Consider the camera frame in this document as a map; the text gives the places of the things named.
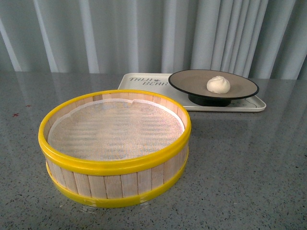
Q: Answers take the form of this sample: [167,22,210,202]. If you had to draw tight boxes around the beige plate with black rim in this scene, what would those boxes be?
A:
[168,69,259,107]

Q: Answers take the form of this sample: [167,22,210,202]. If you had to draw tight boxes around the white steamed bun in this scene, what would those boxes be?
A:
[206,76,231,94]

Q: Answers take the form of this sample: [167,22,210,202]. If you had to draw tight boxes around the cream bear print tray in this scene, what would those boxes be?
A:
[118,73,266,113]

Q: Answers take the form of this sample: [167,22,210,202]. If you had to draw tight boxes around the white steamer liner cloth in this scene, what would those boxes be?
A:
[47,99,185,161]

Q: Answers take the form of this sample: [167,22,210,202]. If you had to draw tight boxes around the yellow rimmed wooden steamer basket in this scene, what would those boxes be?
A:
[38,90,191,208]

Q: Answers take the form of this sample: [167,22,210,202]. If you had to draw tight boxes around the grey pleated curtain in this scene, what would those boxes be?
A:
[0,0,307,80]

